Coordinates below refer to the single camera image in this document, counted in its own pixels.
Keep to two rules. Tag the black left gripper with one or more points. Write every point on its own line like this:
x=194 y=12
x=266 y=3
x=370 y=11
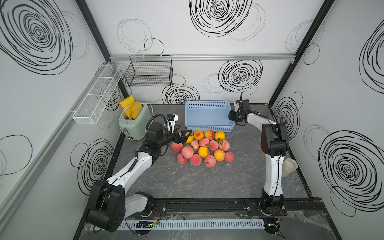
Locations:
x=182 y=140

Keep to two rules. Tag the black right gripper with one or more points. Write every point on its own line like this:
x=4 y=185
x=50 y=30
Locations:
x=231 y=116

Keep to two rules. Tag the dark pink peach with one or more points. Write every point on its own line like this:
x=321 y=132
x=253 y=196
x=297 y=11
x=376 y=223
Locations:
x=181 y=159

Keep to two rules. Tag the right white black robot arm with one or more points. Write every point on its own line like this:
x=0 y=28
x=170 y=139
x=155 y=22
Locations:
x=274 y=144

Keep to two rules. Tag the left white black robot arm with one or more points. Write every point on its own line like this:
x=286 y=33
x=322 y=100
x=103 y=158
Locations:
x=108 y=204

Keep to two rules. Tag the red yellow peach by basket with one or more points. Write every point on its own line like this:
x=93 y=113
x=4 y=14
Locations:
x=209 y=134

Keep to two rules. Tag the light blue plastic basket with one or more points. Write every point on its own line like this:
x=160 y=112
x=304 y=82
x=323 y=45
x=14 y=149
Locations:
x=208 y=115

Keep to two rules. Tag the red orange peach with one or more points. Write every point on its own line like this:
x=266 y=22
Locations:
x=195 y=145

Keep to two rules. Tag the yellow peach centre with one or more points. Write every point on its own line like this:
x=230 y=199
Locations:
x=203 y=152

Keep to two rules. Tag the pink peach with leaf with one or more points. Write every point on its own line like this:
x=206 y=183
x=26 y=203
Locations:
x=213 y=145

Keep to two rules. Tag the orange yellow peach front right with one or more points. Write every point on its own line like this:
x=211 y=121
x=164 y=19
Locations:
x=219 y=155

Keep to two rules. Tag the mint green toaster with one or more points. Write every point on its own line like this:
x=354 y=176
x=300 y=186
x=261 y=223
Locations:
x=136 y=129

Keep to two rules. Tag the front yellow toast slice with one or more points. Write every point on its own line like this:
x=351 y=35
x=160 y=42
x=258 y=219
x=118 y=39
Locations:
x=136 y=109

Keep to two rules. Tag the yellow toast slice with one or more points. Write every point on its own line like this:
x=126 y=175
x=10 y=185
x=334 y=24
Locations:
x=126 y=106
x=136 y=109

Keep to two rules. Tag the rear yellow toast slice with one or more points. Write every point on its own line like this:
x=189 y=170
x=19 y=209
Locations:
x=126 y=106

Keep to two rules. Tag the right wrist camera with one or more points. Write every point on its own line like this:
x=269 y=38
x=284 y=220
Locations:
x=236 y=106

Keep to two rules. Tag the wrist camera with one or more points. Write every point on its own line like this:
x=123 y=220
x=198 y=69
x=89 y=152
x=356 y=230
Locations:
x=236 y=106
x=171 y=122

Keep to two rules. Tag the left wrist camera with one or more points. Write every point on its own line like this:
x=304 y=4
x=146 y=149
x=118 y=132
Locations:
x=171 y=122

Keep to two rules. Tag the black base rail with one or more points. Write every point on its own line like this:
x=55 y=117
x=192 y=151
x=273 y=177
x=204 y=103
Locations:
x=248 y=206

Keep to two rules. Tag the black wire wall basket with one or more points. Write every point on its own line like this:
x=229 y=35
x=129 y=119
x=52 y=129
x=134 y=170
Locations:
x=149 y=71

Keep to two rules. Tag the white slotted cable duct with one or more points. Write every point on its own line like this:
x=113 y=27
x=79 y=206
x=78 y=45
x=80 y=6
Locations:
x=218 y=224

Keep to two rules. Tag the white wire wall shelf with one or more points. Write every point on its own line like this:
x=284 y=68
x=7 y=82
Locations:
x=101 y=90

